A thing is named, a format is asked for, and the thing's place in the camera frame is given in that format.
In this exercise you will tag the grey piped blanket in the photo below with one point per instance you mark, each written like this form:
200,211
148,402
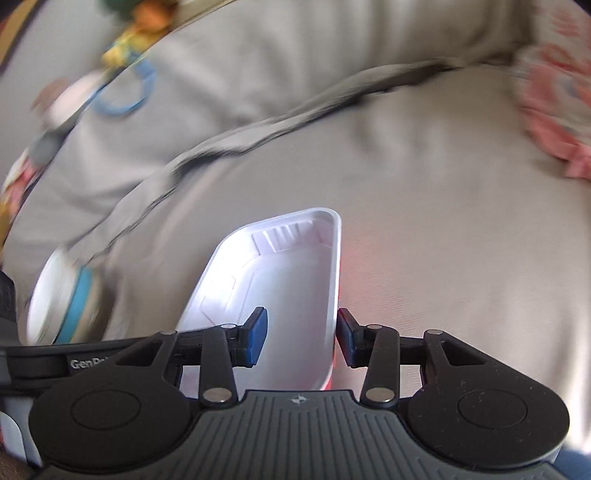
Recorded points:
438,207

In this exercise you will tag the orange and green toy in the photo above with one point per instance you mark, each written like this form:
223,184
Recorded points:
147,10

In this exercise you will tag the white duvet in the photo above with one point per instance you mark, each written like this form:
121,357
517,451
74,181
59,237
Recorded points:
286,50

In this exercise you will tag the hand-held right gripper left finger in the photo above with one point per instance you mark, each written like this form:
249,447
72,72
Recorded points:
256,336

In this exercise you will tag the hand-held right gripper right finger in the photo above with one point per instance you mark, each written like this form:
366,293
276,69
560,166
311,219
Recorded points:
347,340

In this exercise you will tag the blue enamel bowl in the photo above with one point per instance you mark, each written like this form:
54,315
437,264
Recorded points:
78,300

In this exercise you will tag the yellow toy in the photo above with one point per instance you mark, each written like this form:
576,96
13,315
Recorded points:
124,46

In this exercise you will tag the red and white plastic tray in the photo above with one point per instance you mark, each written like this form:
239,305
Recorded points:
286,286

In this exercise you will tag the pink floral cloth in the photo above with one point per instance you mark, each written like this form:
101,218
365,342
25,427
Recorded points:
554,92

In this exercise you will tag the white and pink round toy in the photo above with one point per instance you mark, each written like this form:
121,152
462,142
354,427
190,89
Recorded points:
69,104

